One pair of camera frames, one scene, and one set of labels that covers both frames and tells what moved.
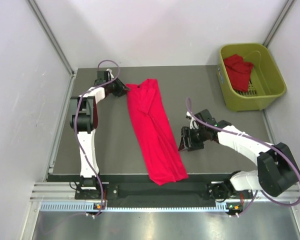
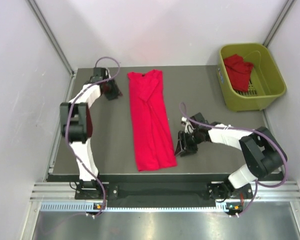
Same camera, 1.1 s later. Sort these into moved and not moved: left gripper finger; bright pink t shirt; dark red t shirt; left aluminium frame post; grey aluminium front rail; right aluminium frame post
Moved: bright pink t shirt; left gripper finger
Not moved: left aluminium frame post; grey aluminium front rail; right aluminium frame post; dark red t shirt
